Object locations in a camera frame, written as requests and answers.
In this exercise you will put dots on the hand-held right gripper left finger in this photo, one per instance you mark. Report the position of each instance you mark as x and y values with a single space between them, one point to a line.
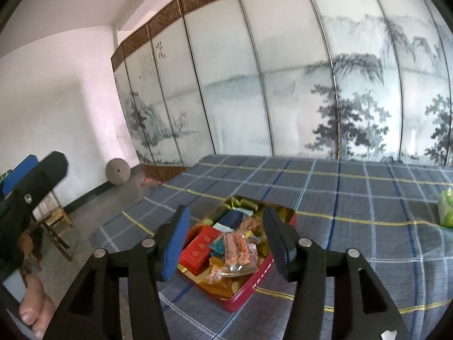
175 246

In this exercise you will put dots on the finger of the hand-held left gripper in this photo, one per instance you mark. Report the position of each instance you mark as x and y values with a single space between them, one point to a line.
39 184
21 171

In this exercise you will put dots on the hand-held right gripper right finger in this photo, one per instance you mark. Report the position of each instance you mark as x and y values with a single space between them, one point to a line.
276 246

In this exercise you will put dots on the twisted dough snack packet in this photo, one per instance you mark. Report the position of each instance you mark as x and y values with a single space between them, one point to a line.
237 251

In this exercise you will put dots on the navy blue packet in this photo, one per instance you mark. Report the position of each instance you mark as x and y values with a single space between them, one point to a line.
233 217

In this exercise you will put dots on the red tin box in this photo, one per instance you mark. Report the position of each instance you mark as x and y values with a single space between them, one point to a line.
247 292

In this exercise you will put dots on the person's left hand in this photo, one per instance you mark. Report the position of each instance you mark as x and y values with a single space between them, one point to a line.
33 308

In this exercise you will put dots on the small wooden stool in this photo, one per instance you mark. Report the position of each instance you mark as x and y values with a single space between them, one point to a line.
53 219

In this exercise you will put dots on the grey round disc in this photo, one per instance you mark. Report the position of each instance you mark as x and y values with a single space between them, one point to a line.
118 171

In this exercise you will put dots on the grey plaid blanket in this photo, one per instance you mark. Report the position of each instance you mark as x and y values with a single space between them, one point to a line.
371 248

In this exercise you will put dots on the painted folding screen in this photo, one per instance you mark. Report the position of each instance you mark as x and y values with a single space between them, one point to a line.
283 78

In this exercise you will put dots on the green tissue pack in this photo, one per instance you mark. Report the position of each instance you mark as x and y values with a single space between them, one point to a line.
446 209

